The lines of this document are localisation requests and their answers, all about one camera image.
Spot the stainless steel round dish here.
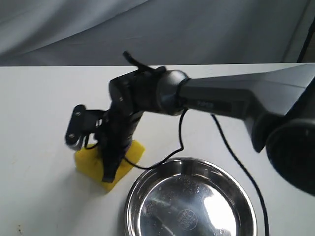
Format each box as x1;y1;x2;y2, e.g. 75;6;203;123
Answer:
124;157;257;236

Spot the black stand pole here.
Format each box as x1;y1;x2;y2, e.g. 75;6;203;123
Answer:
297;19;315;63

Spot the black cable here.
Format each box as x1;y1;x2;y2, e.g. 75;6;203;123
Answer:
83;108;270;236

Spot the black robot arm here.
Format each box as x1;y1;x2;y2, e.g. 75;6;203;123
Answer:
99;64;315;194

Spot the yellow sponge block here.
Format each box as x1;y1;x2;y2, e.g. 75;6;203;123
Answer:
74;140;145;192

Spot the grey fabric backdrop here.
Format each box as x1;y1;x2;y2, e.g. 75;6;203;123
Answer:
0;0;315;66

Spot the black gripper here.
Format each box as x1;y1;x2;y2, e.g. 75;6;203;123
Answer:
98;71;143;182

